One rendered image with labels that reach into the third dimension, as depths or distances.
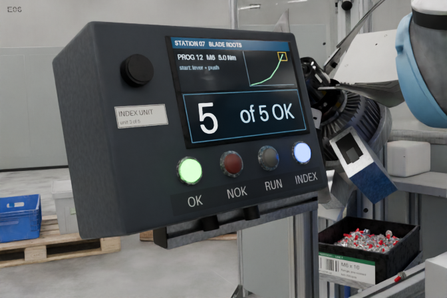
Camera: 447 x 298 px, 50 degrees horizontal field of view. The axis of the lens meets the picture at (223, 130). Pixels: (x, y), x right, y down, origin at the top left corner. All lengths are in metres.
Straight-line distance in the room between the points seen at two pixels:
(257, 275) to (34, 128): 5.99
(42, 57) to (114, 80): 7.78
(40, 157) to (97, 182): 7.83
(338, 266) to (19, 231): 3.11
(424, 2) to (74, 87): 0.32
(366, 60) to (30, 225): 2.85
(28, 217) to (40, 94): 4.55
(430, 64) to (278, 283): 2.27
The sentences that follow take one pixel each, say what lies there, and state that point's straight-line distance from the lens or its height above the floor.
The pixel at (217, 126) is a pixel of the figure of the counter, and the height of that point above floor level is 1.15.
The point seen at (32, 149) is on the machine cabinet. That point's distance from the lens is 8.28.
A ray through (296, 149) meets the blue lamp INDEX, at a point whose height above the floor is 1.12.
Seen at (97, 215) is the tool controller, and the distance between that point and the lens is 0.46.
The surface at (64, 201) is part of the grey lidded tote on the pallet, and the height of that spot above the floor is 0.40.
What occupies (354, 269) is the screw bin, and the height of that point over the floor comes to 0.84.
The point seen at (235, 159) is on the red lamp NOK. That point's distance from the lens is 0.47.
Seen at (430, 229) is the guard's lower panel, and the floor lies 0.63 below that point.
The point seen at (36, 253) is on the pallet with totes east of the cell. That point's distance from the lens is 3.80.
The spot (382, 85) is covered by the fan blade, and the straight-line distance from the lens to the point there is 1.16.
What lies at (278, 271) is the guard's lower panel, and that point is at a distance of 2.64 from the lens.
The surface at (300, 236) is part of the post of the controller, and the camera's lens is 0.66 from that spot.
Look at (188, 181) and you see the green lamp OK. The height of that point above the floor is 1.11.
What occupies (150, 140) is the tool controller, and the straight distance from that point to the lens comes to 0.44.
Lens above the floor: 1.19
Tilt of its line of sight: 5 degrees down
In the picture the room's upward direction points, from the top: 2 degrees counter-clockwise
